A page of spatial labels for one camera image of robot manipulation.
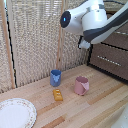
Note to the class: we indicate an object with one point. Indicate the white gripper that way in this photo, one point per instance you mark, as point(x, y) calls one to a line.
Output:
point(84, 43)

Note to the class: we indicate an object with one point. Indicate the brown drawer front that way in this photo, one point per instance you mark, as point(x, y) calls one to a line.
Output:
point(116, 41)
point(113, 71)

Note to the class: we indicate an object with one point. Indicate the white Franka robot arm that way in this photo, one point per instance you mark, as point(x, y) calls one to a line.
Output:
point(96, 18)

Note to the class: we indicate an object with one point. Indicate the pink paper cup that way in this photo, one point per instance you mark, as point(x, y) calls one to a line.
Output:
point(81, 85)

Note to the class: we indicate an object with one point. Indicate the blue paper cup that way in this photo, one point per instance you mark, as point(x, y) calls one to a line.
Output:
point(55, 77)

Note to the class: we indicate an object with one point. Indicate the bamboo blind screen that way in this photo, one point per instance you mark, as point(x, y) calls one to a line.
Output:
point(33, 40)

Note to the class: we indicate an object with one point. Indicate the yellow block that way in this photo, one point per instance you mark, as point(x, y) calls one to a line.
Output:
point(57, 95)

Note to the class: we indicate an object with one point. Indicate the grey white object corner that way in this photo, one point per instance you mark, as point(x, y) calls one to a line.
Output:
point(121, 120)

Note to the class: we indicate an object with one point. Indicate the white patterned plate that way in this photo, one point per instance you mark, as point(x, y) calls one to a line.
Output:
point(16, 113)

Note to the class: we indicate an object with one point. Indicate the dark drawer cabinet frame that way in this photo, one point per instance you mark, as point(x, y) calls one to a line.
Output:
point(90, 60)

